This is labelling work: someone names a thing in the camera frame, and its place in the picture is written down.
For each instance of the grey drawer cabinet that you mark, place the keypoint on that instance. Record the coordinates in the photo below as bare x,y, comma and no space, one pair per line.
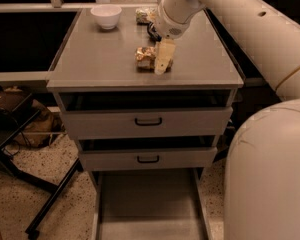
95,60

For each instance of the black drawer handle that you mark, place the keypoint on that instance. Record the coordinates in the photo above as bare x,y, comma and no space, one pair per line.
148,122
148,160

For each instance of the white bowl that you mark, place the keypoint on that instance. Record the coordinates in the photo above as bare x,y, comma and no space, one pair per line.
106,16

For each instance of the black middle drawer handle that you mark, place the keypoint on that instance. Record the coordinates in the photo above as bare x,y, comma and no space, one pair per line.
148,160

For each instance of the black top drawer handle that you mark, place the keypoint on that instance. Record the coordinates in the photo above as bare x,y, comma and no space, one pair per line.
148,122

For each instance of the blue soda can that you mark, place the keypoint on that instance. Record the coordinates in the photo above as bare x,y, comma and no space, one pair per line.
153,32

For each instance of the grey middle drawer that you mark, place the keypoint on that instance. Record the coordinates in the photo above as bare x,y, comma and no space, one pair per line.
121,154

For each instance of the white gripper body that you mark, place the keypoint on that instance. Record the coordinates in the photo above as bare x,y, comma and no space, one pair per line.
165,24

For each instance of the grey open bottom drawer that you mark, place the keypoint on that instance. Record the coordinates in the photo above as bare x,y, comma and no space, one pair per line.
164,204

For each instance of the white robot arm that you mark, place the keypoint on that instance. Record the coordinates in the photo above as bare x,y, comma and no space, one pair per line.
262,174

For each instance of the grey top drawer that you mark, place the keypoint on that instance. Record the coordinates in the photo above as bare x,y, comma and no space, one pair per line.
109,115

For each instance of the tan bag on floor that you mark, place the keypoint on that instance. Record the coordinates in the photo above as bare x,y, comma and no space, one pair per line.
18,105

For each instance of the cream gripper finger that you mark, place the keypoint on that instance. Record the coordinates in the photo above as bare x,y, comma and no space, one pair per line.
164,54

